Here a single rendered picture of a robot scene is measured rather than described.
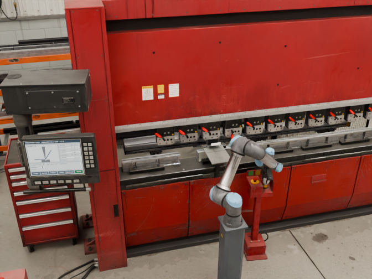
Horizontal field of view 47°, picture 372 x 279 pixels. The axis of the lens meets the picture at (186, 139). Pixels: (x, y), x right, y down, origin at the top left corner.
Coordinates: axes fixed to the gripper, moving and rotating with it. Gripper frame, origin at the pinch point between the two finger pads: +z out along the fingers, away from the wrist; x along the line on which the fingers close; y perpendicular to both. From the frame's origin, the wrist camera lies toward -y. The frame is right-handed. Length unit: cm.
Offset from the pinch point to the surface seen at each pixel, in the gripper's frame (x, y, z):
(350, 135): -93, 44, -16
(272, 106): -9, 36, -57
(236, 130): 22, 29, -38
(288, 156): -25.9, 23.0, -11.1
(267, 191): 0.0, -5.3, 3.7
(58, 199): 180, 19, 17
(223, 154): 35.5, 15.2, -24.1
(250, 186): 15.1, -4.7, -2.6
